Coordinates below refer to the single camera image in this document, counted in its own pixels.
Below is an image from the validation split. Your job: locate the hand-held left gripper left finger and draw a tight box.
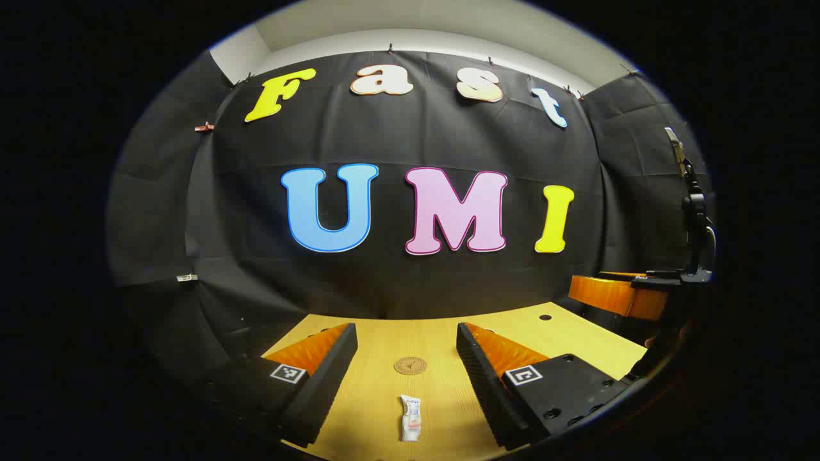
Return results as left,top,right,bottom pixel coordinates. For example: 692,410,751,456
192,322,359,449

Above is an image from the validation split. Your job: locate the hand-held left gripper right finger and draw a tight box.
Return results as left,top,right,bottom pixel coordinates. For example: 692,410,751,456
456,322,635,451

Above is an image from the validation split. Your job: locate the white toothpaste tube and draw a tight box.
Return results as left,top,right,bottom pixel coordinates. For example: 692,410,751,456
400,394,423,442

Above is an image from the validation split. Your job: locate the wooden desktop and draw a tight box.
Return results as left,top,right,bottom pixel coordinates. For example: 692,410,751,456
261,301,648,461

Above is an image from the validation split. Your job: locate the black backdrop cloth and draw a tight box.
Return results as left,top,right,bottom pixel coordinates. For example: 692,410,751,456
106,50,715,385

